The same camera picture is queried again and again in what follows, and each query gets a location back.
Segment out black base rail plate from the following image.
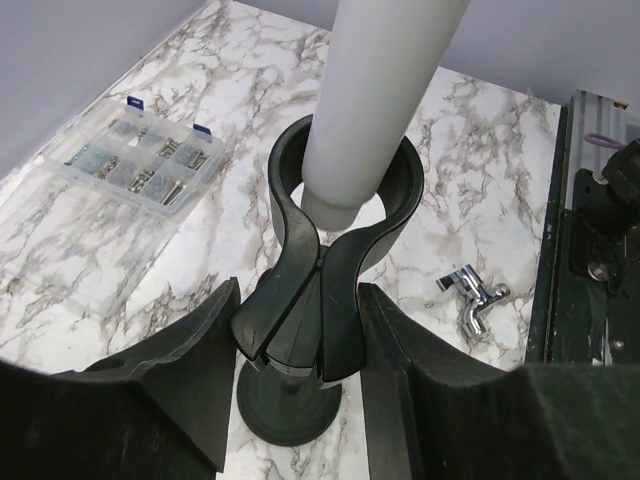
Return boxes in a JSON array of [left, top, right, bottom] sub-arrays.
[[525, 101, 639, 366]]

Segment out aluminium frame rail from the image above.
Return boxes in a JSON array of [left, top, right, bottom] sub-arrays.
[[567, 90, 639, 174]]

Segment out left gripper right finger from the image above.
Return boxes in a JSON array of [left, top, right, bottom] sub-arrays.
[[358, 283, 639, 479]]

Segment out chrome faucet tap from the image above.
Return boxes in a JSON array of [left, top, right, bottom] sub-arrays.
[[436, 264, 511, 339]]

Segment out white microphone grey mesh head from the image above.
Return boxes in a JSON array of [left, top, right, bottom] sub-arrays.
[[301, 0, 468, 231]]

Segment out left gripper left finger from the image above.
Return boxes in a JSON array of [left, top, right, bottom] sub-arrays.
[[1, 279, 239, 479]]

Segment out clear plastic screw box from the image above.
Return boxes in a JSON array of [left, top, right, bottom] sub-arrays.
[[1, 97, 223, 316]]

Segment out black round-base microphone stand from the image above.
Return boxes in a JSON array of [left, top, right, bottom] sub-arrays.
[[231, 116, 424, 447]]

